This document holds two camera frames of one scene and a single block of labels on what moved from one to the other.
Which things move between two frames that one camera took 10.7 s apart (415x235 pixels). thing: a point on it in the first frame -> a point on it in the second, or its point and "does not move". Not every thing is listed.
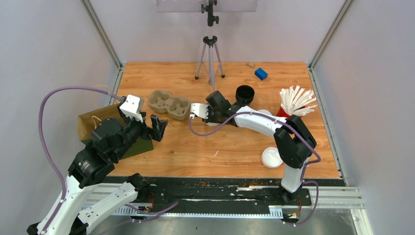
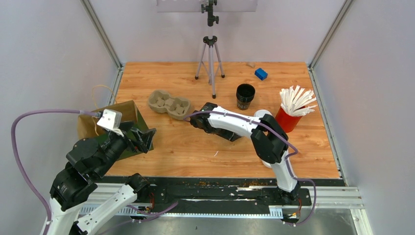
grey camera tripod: x=210 y=56 does not move
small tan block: x=251 y=64 does not move
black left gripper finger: x=155 y=122 -> x=139 y=133
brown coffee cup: x=265 y=111 does not move
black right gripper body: x=213 y=116 -> x=225 y=133
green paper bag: x=87 y=122 does not move
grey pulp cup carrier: x=177 y=107 does not move
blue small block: x=261 y=74 does not move
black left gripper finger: x=158 y=134 -> x=145 y=141
